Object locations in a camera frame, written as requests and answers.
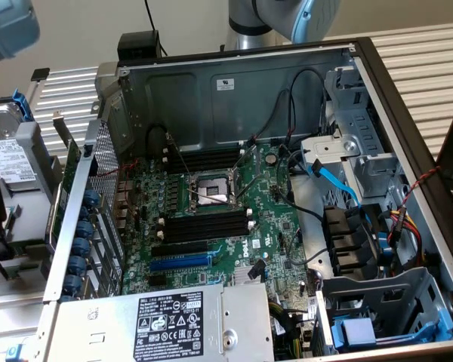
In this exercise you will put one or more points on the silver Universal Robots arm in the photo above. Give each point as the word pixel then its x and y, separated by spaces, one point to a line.
pixel 264 15

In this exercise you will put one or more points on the grey parts rack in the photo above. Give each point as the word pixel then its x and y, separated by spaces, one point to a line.
pixel 34 211

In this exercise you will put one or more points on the hard disk with white label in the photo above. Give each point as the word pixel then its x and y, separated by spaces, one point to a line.
pixel 7 162

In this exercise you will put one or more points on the green graphics card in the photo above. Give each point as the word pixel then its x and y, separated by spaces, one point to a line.
pixel 69 166

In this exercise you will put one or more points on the silver hard disk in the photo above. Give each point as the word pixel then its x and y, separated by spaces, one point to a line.
pixel 0 120

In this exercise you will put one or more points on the silver power supply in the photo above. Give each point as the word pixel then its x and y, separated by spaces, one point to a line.
pixel 98 320

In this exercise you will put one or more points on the small black clip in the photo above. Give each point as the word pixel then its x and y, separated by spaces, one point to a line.
pixel 39 74

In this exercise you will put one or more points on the short black expansion slot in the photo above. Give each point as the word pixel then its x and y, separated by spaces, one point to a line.
pixel 157 280

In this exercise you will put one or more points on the long black expansion slot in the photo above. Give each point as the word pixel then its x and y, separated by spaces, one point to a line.
pixel 179 249

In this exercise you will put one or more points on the blue expansion slot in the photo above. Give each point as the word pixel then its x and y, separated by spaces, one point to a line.
pixel 179 262

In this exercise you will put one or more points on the thin metal locking lever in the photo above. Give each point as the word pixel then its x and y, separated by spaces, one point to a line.
pixel 249 185
pixel 179 154

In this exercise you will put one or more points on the CPU socket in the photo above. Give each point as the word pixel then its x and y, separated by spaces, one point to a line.
pixel 207 186

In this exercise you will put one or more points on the black power adapter box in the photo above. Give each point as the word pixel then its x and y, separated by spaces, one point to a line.
pixel 136 47

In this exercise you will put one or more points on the small silver heatsink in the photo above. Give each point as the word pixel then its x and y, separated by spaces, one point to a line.
pixel 241 277

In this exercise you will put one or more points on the green Dell motherboard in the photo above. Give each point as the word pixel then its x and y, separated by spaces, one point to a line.
pixel 272 211

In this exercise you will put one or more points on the coin cell battery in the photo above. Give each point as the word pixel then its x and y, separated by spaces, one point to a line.
pixel 272 158

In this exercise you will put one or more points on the open PC case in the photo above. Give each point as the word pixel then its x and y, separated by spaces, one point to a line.
pixel 264 98

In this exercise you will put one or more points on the silver metal drive bay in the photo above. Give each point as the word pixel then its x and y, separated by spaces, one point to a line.
pixel 347 145

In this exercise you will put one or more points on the grey metal disk bay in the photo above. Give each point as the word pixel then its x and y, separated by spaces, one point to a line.
pixel 366 290

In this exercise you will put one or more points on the blue hard disk bracket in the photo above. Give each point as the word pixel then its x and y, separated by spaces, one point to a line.
pixel 22 107

